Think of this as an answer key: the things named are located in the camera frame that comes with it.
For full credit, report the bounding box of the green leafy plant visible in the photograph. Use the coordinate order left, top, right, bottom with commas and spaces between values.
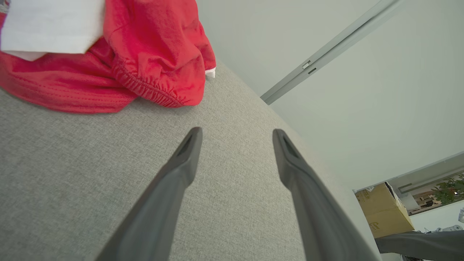
431, 173, 464, 204

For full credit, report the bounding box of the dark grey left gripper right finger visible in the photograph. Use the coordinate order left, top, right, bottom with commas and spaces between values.
273, 129, 381, 261

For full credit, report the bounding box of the red shirt with white sleeves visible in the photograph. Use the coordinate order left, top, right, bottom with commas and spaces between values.
0, 0, 140, 114

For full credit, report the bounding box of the dark grey desk top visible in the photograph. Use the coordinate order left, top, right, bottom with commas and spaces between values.
375, 231, 464, 261

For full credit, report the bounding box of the brown cardboard box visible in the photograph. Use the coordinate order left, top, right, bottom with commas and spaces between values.
355, 182, 415, 239

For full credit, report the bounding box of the grey wall track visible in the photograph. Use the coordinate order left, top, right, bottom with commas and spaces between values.
260, 0, 405, 105

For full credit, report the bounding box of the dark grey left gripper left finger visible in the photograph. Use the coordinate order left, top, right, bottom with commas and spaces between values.
95, 127, 203, 261

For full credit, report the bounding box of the grey window frame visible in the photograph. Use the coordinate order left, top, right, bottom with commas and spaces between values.
353, 152, 464, 216

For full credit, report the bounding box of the red garment with elastic hem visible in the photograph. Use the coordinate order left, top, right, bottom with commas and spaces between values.
103, 0, 217, 108

